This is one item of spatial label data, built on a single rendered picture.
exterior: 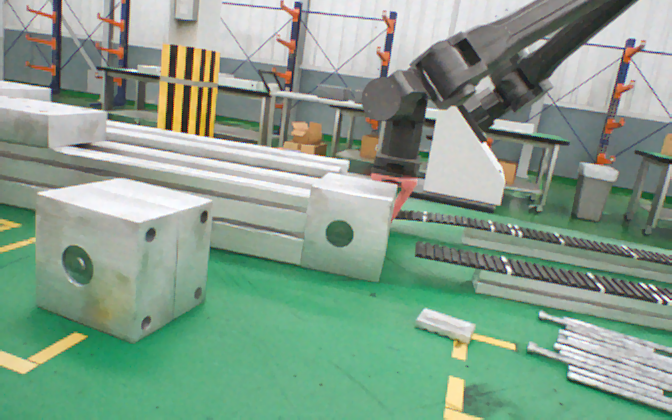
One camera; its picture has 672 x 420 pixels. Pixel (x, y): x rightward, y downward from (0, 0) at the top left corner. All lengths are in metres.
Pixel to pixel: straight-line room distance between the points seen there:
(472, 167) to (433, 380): 0.77
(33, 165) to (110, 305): 0.33
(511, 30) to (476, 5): 7.59
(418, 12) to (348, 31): 1.19
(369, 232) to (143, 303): 0.25
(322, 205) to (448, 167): 0.62
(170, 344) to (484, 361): 0.25
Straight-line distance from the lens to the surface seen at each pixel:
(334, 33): 8.64
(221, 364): 0.38
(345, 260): 0.54
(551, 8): 0.77
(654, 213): 5.50
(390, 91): 0.65
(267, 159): 0.74
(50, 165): 0.69
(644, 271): 0.83
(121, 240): 0.38
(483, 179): 1.11
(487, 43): 0.72
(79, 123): 0.70
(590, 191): 5.59
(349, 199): 0.52
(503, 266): 0.59
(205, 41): 3.96
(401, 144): 0.72
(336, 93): 3.72
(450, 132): 1.11
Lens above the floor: 0.99
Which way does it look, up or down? 14 degrees down
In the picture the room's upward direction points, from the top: 8 degrees clockwise
